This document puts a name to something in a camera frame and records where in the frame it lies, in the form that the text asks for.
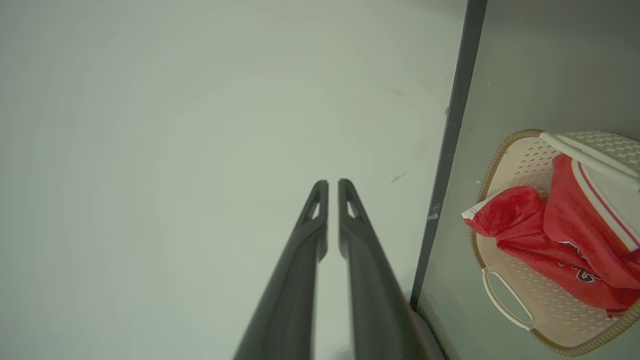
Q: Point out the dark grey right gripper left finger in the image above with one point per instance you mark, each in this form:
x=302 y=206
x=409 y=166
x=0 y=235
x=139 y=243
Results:
x=292 y=280

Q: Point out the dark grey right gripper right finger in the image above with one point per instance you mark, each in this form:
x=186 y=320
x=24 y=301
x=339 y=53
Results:
x=372 y=285

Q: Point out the red jersey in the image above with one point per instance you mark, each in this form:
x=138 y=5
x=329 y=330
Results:
x=565 y=240

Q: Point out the cream perforated laundry basket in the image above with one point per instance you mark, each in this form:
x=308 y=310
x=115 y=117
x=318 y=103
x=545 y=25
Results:
x=525 y=295

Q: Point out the dark grey baseboard strip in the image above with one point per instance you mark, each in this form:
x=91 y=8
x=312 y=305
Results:
x=450 y=150

